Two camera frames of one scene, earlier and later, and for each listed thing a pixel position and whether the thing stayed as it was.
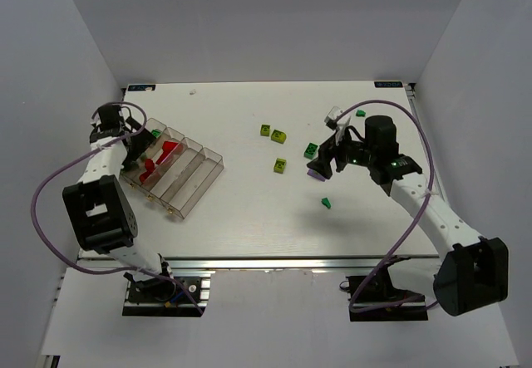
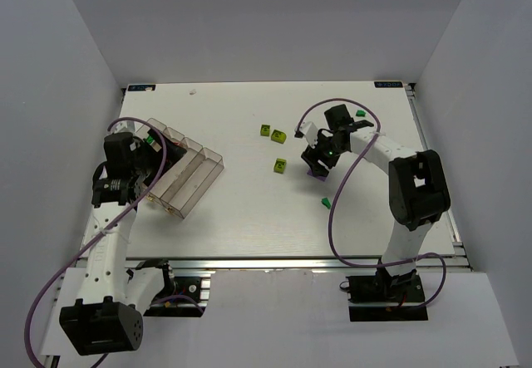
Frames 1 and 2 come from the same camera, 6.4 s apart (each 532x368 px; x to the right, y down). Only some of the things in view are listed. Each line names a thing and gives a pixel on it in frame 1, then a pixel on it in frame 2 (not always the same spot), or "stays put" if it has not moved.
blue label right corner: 388,84 stays put
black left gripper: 135,144 → 165,152
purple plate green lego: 316,174 stays put
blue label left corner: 141,87 stays put
